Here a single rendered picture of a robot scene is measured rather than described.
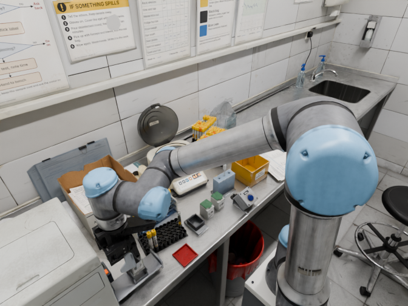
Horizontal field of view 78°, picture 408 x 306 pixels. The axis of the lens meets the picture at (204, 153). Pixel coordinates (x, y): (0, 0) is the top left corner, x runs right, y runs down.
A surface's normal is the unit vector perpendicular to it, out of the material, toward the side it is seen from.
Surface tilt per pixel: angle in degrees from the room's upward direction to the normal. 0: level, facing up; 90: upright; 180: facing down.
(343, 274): 0
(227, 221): 0
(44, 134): 90
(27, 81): 93
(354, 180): 82
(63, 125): 90
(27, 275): 0
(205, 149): 52
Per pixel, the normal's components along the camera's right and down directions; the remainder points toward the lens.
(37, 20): 0.71, 0.46
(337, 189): -0.26, 0.44
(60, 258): 0.00, -0.81
